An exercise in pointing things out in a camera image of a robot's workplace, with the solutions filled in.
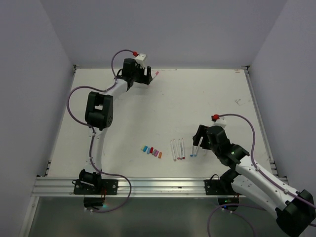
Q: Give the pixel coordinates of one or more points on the orange white pen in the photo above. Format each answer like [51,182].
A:
[173,150]

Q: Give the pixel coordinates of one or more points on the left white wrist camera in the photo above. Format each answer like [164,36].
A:
[141,60]

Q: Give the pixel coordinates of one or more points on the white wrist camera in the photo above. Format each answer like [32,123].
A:
[220,122]
[141,60]

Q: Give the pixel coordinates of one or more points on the aluminium mounting rail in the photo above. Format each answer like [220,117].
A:
[141,188]

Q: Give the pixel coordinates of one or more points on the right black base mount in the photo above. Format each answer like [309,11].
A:
[221,186]

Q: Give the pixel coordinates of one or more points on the blue capped white pen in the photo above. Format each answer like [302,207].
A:
[196,151]

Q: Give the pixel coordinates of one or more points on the red capped white pen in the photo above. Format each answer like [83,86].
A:
[182,151]

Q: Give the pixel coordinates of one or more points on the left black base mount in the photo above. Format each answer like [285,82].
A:
[94,189]

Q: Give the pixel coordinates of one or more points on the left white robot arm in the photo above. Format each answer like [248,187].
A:
[99,114]

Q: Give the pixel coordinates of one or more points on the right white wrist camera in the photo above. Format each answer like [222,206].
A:
[220,122]

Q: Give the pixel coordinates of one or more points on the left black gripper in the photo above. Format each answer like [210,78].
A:
[144,79]

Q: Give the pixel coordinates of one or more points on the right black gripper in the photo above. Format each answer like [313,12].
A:
[200,131]

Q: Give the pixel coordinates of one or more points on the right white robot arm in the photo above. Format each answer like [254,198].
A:
[293,210]

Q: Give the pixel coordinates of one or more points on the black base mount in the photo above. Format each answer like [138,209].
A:
[94,189]
[221,186]

